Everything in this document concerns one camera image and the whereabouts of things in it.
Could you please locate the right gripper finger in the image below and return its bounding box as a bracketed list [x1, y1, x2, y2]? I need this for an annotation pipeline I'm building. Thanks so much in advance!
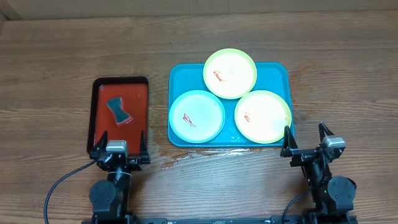
[318, 122, 335, 142]
[281, 126, 298, 156]

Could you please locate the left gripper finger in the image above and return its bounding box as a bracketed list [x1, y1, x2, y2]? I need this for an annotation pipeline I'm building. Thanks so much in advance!
[139, 131, 147, 157]
[93, 130, 108, 152]

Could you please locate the yellow-green plate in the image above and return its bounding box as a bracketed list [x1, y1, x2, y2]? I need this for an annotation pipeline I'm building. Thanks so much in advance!
[203, 49, 257, 100]
[234, 90, 292, 144]

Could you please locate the light blue plate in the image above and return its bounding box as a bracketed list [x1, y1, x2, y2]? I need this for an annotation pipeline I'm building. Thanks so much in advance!
[169, 90, 225, 144]

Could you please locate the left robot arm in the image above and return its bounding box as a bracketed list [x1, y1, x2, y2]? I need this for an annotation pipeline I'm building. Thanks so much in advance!
[89, 131, 150, 224]

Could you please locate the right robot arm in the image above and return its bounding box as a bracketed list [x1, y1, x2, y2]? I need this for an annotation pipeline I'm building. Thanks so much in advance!
[274, 123, 358, 223]

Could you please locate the black tray with red liquid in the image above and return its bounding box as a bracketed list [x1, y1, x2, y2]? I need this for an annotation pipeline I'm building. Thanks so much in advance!
[86, 77, 149, 157]

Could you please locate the teal plastic tray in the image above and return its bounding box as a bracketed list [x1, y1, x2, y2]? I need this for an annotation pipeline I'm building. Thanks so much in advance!
[167, 62, 292, 147]

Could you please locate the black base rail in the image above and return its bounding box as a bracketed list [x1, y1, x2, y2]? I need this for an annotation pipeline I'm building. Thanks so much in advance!
[81, 214, 358, 224]

